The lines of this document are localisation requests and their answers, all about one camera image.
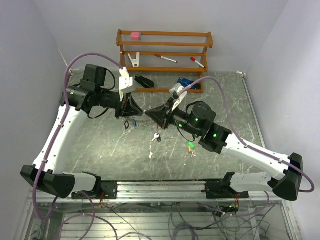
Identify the black stapler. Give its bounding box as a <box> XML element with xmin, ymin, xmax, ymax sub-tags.
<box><xmin>134</xmin><ymin>74</ymin><xmax>155</xmax><ymax>89</ymax></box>

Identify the blue stapler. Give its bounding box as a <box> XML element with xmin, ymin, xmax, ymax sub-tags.
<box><xmin>177</xmin><ymin>77</ymin><xmax>202</xmax><ymax>90</ymax></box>

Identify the wooden shelf rack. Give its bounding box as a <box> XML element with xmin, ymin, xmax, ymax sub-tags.
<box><xmin>116</xmin><ymin>29</ymin><xmax>214</xmax><ymax>78</ymax></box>

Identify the aluminium rail frame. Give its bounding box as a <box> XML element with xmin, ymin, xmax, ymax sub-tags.
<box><xmin>27</xmin><ymin>180</ymin><xmax>291</xmax><ymax>203</ymax></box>

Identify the purple cable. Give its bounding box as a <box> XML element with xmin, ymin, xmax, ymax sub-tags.
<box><xmin>178</xmin><ymin>76</ymin><xmax>315</xmax><ymax>217</ymax></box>
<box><xmin>32</xmin><ymin>52</ymin><xmax>126</xmax><ymax>240</ymax></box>

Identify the grey keyring disc with rings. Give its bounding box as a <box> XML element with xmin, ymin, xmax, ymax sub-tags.
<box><xmin>122</xmin><ymin>117</ymin><xmax>156</xmax><ymax>128</ymax></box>

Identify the red white marker left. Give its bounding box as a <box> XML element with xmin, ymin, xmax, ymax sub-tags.
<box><xmin>154</xmin><ymin>54</ymin><xmax>178</xmax><ymax>64</ymax></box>

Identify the white clip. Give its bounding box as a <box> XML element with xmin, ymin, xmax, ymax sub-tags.
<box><xmin>127</xmin><ymin>52</ymin><xmax>140</xmax><ymax>68</ymax></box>

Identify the green tag key bunch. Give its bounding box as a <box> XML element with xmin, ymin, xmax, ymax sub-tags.
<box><xmin>185</xmin><ymin>141</ymin><xmax>196</xmax><ymax>158</ymax></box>

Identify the red white marker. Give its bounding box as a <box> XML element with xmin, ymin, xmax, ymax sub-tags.
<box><xmin>154</xmin><ymin>54</ymin><xmax>178</xmax><ymax>64</ymax></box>
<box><xmin>190</xmin><ymin>57</ymin><xmax>205</xmax><ymax>68</ymax></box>

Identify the pink eraser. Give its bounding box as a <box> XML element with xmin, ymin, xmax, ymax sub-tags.
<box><xmin>130</xmin><ymin>31</ymin><xmax>142</xmax><ymax>41</ymax></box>

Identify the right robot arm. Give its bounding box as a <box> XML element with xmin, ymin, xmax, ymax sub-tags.
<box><xmin>145</xmin><ymin>98</ymin><xmax>303</xmax><ymax>201</ymax></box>

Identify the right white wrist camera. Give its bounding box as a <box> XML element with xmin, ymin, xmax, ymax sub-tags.
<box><xmin>169</xmin><ymin>83</ymin><xmax>188</xmax><ymax>112</ymax></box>

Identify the black key tag on disc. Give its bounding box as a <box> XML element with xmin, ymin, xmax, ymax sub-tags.
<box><xmin>124</xmin><ymin>121</ymin><xmax>130</xmax><ymax>130</ymax></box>

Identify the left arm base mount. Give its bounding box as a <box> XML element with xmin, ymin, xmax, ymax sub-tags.
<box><xmin>98</xmin><ymin>181</ymin><xmax>118</xmax><ymax>200</ymax></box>

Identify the black white key tag key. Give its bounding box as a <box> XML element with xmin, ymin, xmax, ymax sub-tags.
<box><xmin>151</xmin><ymin>133</ymin><xmax>162</xmax><ymax>143</ymax></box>

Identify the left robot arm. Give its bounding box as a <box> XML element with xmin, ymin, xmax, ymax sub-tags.
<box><xmin>20</xmin><ymin>64</ymin><xmax>143</xmax><ymax>199</ymax></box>

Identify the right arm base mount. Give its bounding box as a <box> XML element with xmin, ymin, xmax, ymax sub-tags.
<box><xmin>201</xmin><ymin>179</ymin><xmax>249</xmax><ymax>199</ymax></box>

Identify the red white marker right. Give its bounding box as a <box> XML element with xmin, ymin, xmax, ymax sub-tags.
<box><xmin>190</xmin><ymin>57</ymin><xmax>205</xmax><ymax>68</ymax></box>

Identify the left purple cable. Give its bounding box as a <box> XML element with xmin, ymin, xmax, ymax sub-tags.
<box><xmin>32</xmin><ymin>52</ymin><xmax>126</xmax><ymax>240</ymax></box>

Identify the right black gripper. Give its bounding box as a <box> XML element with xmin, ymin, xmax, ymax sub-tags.
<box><xmin>146</xmin><ymin>97</ymin><xmax>202</xmax><ymax>137</ymax></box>

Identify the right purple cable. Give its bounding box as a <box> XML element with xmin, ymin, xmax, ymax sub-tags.
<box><xmin>178</xmin><ymin>76</ymin><xmax>315</xmax><ymax>217</ymax></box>

